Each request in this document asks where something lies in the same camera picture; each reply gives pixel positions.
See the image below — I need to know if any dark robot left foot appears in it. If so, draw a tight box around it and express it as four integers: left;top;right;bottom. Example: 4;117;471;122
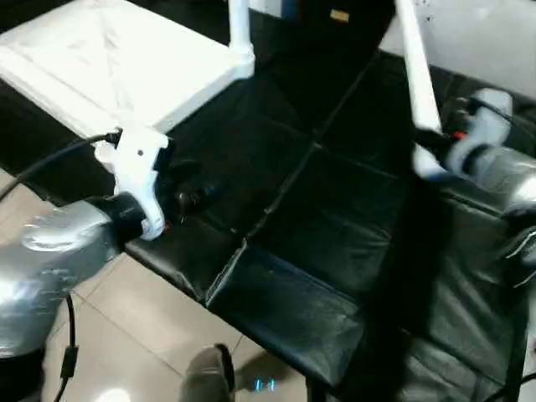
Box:
179;343;236;402

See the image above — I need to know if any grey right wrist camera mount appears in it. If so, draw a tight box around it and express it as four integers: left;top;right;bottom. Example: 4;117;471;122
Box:
446;87;514;177

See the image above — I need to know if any white bag with round fitting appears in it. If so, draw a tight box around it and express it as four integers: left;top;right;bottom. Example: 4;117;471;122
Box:
381;0;536;106

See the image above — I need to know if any white plastic table top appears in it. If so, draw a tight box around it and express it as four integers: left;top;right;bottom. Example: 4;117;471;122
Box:
0;0;256;136

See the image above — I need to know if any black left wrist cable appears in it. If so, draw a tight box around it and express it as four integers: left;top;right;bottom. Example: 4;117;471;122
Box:
0;131;123;402

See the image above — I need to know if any black table mat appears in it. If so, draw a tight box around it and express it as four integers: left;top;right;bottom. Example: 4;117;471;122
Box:
0;0;536;402

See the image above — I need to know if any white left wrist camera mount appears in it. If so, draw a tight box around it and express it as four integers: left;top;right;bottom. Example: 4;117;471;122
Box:
94;125;177;242

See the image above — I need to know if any black box with gold label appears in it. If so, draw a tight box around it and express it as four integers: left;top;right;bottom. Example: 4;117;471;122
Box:
281;0;397;31

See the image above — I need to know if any white plastic table leg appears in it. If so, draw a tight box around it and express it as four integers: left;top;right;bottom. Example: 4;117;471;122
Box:
394;0;447;181
227;0;255;80

